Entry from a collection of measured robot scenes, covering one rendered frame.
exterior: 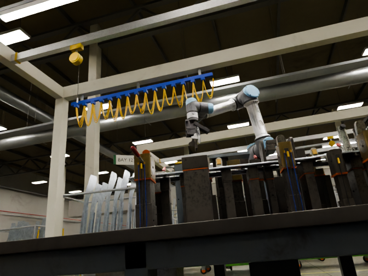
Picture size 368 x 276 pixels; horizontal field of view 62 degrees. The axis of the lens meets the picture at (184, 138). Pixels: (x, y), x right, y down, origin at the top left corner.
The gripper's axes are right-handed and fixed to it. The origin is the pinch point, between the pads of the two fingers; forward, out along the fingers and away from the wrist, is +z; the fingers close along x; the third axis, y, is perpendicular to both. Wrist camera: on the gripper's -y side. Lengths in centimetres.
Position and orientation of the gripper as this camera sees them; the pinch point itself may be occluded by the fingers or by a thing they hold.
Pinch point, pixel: (198, 147)
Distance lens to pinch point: 198.3
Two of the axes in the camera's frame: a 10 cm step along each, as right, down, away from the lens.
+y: -9.9, 0.3, -1.4
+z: 0.8, 9.3, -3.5
